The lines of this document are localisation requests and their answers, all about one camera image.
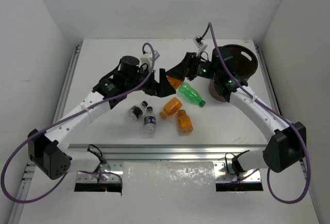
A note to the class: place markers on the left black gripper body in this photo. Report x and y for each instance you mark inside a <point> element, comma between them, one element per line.
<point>152,85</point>

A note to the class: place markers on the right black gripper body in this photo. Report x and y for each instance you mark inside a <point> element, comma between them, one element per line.
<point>201,68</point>

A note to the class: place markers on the orange bottle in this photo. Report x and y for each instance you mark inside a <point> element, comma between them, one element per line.
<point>172,107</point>
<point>175,83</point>
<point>184,122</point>

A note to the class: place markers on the clear bottle black label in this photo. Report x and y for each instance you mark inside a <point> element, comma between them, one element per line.
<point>137,111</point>

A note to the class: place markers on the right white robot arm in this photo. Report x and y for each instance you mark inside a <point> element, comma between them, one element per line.
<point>285,141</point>

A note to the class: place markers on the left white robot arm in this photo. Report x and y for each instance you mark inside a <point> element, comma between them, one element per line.
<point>49,149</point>

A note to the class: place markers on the brown plastic bin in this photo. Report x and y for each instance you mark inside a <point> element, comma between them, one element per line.
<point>240,61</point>

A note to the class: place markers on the green plastic bottle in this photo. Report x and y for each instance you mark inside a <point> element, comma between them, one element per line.
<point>191,95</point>

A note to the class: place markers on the orange bottle front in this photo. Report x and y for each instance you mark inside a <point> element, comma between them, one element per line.
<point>184,122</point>

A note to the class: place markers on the clear pepsi water bottle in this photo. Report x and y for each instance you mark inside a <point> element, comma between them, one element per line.
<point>149,123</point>

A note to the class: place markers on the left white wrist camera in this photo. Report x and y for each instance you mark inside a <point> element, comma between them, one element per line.
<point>147,58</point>

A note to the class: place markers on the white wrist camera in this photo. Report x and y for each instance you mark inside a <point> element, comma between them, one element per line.
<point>147,58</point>
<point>200,43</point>

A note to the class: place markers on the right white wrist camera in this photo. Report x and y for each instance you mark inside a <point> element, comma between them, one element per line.
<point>200,43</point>

